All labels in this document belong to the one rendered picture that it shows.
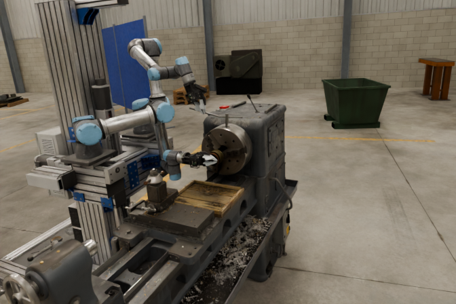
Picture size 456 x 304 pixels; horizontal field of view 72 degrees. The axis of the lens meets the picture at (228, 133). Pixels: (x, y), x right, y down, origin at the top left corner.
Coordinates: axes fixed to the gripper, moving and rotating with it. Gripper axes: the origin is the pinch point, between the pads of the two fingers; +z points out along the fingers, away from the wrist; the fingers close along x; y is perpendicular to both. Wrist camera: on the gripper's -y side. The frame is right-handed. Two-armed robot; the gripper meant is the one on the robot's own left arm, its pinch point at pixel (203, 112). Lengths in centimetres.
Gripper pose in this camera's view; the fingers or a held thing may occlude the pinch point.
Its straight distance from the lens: 194.8
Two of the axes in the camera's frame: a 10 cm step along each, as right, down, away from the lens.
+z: 3.6, 9.3, 0.9
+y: -4.4, 2.6, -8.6
